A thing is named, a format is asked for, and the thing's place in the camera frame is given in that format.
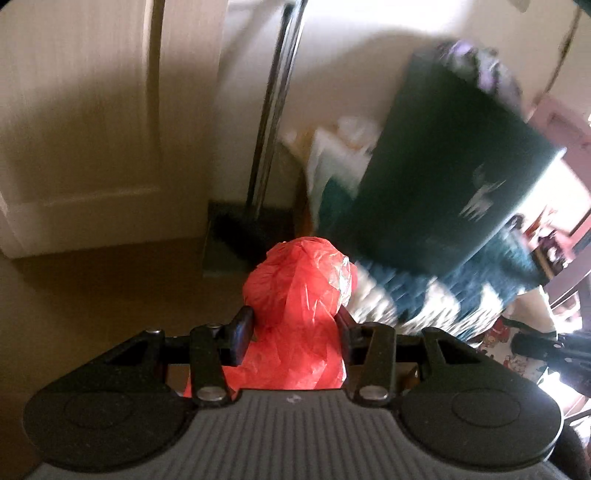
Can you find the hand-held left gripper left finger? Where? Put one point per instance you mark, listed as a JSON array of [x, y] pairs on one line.
[[242, 332]]

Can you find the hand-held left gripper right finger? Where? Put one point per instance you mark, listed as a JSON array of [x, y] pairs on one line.
[[353, 339]]

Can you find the red plastic bag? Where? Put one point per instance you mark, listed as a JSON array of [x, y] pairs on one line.
[[295, 300]]

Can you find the dark green trash bin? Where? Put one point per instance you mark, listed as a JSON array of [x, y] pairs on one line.
[[434, 184]]

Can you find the white printed cloth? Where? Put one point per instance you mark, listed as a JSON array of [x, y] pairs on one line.
[[521, 332]]

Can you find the blue and white patterned rug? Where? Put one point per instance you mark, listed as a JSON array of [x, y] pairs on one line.
[[443, 295]]

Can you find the white plastic bags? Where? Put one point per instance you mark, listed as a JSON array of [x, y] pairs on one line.
[[337, 152]]

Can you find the pink shelf unit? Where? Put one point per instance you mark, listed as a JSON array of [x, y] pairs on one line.
[[561, 138]]

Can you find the beige wooden door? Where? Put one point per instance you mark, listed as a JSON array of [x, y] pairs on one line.
[[92, 115]]

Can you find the purple backpack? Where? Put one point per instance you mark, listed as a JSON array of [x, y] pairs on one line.
[[489, 69]]

